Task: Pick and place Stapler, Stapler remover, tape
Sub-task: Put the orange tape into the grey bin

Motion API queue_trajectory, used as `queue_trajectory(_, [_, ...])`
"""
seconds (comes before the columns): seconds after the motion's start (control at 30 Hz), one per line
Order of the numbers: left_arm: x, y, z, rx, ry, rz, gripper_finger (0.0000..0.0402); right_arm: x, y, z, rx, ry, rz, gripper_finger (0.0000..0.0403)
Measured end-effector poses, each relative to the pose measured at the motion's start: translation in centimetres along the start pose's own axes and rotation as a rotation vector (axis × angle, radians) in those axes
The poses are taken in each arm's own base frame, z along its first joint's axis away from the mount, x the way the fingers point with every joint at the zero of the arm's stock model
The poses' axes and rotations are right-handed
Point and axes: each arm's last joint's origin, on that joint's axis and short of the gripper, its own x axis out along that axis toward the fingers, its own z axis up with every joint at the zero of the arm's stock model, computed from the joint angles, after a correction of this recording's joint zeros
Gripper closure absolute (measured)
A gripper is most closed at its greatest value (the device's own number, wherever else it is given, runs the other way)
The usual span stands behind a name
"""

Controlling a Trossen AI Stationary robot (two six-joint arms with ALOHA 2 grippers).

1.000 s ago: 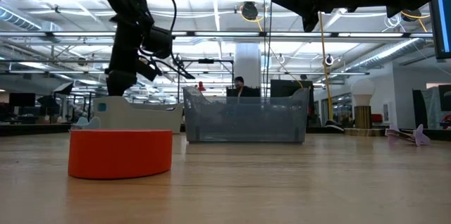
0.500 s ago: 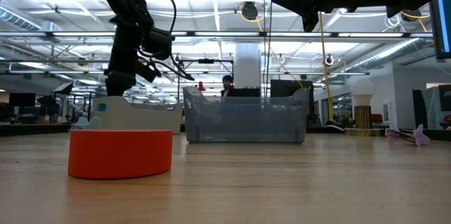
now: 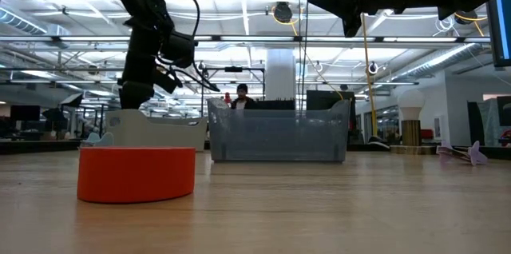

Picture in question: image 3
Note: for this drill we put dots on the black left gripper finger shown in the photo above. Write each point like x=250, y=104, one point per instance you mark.
x=135, y=98

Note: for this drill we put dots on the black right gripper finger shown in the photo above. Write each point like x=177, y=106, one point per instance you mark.
x=339, y=2

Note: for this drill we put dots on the grey staple remover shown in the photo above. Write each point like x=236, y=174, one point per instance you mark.
x=97, y=140

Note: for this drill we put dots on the red tape roll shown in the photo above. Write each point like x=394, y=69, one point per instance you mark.
x=135, y=174

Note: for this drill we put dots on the dark translucent plastic bin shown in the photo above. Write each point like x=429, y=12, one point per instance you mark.
x=279, y=138

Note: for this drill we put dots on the purple staple remover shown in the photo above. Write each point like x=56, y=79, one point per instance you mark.
x=467, y=155

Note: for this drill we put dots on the light grey plastic bin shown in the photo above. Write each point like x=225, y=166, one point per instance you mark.
x=159, y=134

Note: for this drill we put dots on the black studio light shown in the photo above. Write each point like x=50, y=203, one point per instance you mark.
x=72, y=99

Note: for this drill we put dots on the black background screen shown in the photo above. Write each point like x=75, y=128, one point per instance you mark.
x=329, y=98
x=24, y=112

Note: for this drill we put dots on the person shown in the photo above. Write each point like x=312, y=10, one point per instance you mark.
x=241, y=100

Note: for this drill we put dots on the computer monitor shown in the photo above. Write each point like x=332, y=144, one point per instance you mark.
x=501, y=30

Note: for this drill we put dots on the white bulb lamp wooden base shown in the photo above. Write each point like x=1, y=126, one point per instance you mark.
x=411, y=126

